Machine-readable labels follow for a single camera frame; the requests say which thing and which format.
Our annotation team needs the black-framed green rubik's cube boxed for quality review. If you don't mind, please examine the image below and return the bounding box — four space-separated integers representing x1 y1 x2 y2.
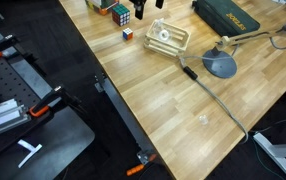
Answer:
111 3 131 27

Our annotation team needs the short grey cable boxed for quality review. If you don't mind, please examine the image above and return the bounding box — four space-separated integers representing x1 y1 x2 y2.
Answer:
268 35 286 51

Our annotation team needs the clear plastic container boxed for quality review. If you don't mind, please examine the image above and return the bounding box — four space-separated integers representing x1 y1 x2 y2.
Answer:
151 18 173 43

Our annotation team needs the aluminium extrusion rail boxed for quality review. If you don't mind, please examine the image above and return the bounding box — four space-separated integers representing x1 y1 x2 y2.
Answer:
0 98 30 142

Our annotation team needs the white metal frame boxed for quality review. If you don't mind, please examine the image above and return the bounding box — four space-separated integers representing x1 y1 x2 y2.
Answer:
252 132 286 180

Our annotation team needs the small white-faced rubik's cube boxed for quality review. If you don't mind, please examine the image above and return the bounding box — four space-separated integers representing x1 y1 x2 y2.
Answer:
122 27 134 42

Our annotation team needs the dark green tool case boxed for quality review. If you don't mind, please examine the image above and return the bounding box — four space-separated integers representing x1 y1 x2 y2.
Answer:
192 0 261 38

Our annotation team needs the wooden slatted crate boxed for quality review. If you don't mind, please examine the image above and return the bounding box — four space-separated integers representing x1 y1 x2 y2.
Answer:
143 18 192 59

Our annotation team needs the wooden arm stand grey base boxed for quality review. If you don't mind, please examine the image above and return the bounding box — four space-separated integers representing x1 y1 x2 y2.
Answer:
201 0 286 80

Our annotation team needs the small clear plastic cup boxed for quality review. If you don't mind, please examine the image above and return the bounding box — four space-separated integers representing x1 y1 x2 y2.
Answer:
198 114 210 126

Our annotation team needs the grey metal edge bar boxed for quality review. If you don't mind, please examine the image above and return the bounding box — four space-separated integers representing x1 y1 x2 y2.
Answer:
94 73 157 165

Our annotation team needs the orange-handled table clamp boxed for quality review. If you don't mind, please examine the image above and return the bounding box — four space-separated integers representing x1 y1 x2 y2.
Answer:
126 153 158 177

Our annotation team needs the black perforated breadboard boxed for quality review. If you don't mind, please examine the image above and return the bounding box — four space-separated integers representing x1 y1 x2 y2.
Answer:
0 49 56 164

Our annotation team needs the black inline cable switch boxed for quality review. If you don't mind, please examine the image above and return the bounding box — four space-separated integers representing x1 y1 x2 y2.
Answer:
182 65 199 81

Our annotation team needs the long grey cable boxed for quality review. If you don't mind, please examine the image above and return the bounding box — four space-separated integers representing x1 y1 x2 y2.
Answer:
178 53 250 144

